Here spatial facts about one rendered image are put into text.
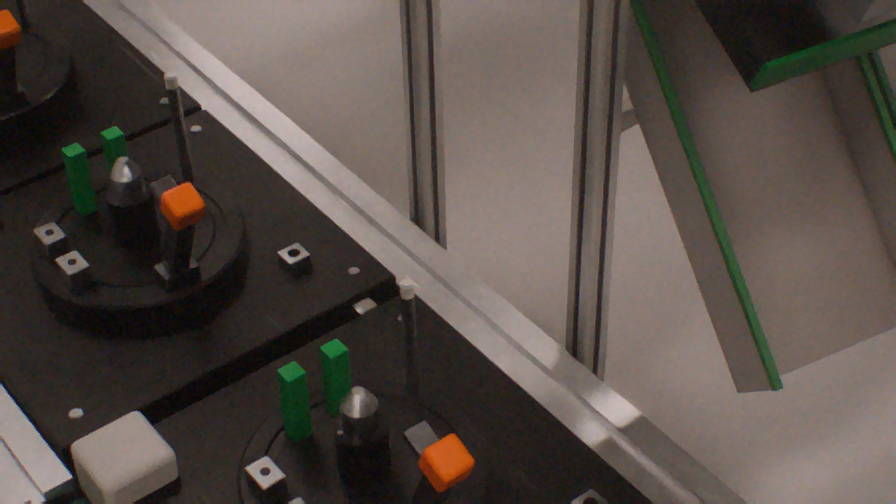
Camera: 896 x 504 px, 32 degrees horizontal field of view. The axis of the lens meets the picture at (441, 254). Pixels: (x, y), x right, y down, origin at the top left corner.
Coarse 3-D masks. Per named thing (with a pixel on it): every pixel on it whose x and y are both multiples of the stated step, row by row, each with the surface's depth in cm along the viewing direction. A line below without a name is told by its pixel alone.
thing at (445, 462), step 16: (416, 432) 76; (432, 432) 77; (416, 448) 76; (432, 448) 75; (448, 448) 75; (464, 448) 75; (432, 464) 74; (448, 464) 74; (464, 464) 74; (432, 480) 75; (448, 480) 74; (416, 496) 78; (432, 496) 77
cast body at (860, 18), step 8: (840, 0) 76; (848, 0) 75; (856, 0) 74; (864, 0) 74; (872, 0) 73; (880, 0) 74; (888, 0) 74; (848, 8) 75; (856, 8) 75; (864, 8) 74; (872, 8) 74; (880, 8) 75; (888, 8) 75; (856, 16) 75; (864, 16) 74; (872, 16) 75
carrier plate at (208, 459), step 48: (336, 336) 95; (384, 336) 95; (432, 336) 95; (240, 384) 92; (432, 384) 92; (480, 384) 92; (192, 432) 90; (240, 432) 90; (528, 432) 89; (192, 480) 87; (528, 480) 86; (576, 480) 86; (624, 480) 86
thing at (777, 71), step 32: (704, 0) 78; (736, 0) 79; (768, 0) 79; (800, 0) 79; (832, 0) 80; (736, 32) 76; (768, 32) 78; (800, 32) 79; (832, 32) 79; (864, 32) 77; (736, 64) 77; (768, 64) 75; (800, 64) 76; (832, 64) 78
